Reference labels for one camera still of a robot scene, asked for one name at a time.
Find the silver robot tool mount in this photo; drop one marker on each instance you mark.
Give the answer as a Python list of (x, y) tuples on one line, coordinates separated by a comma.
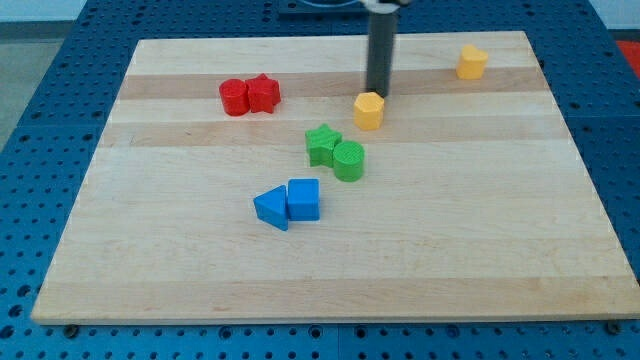
[(384, 6)]

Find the light wooden board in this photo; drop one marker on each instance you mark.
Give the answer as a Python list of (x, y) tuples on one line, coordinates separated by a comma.
[(474, 204)]

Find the green cylinder block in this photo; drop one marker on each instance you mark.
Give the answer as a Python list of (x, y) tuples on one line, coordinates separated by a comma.
[(348, 161)]

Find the red cylinder block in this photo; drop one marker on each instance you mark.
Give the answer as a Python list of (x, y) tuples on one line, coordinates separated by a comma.
[(234, 97)]

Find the blue triangle block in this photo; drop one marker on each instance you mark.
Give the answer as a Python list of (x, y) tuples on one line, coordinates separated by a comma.
[(271, 207)]

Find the yellow heart block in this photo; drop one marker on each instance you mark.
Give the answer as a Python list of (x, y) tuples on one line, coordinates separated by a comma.
[(471, 63)]

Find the red star block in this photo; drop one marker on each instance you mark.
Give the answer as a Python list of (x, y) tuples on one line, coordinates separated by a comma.
[(263, 94)]

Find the yellow hexagon block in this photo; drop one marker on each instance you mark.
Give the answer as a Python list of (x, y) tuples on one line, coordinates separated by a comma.
[(368, 111)]

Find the blue cube block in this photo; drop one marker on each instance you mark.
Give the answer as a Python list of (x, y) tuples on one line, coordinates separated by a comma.
[(303, 200)]

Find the green star block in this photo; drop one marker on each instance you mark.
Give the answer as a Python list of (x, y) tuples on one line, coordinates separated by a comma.
[(320, 145)]

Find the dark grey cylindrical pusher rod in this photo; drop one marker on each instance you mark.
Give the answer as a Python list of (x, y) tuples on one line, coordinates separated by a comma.
[(381, 38)]

